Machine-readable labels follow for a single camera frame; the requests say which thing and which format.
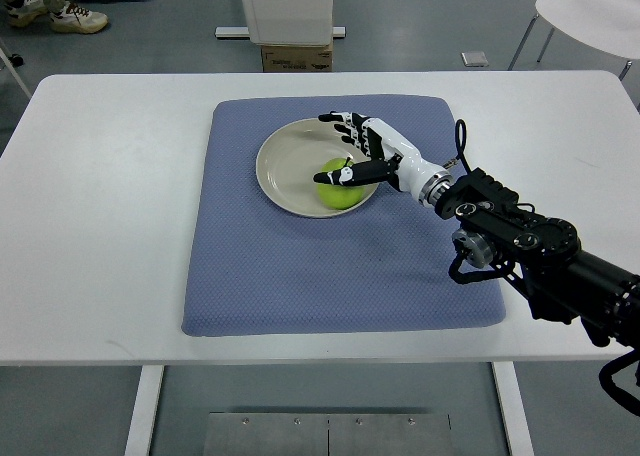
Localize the white table leg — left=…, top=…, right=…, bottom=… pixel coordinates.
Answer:
left=491, top=361, right=534, bottom=456
left=124, top=365, right=165, bottom=456

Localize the white table leg right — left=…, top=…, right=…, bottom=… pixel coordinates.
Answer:
left=491, top=361, right=534, bottom=456

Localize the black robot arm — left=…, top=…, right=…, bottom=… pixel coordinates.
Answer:
left=420, top=168, right=639, bottom=415

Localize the white chair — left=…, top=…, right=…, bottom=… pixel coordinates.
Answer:
left=508, top=0, right=639, bottom=79

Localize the beige sneaker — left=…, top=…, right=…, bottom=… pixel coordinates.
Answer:
left=4, top=0, right=48, bottom=28
left=49, top=2, right=109, bottom=34

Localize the white table leg left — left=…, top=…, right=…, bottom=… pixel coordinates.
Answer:
left=124, top=365, right=165, bottom=456

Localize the green pear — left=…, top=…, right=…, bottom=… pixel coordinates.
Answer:
left=316, top=158, right=364, bottom=210

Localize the beige round plate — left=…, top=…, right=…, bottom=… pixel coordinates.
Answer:
left=256, top=119, right=378, bottom=218

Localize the grey floor socket cover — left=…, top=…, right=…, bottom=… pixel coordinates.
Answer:
left=460, top=51, right=489, bottom=68

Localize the white pedestal stand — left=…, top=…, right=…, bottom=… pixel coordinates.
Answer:
left=215, top=0, right=346, bottom=47

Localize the metal floor plate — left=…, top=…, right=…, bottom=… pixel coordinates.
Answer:
left=203, top=413, right=455, bottom=455

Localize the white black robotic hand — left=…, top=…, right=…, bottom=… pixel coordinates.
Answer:
left=313, top=112, right=453, bottom=205

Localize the blue textured mat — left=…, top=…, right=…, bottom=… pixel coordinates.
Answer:
left=182, top=95, right=506, bottom=336

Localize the brown cardboard box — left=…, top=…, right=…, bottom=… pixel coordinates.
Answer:
left=261, top=45, right=333, bottom=73

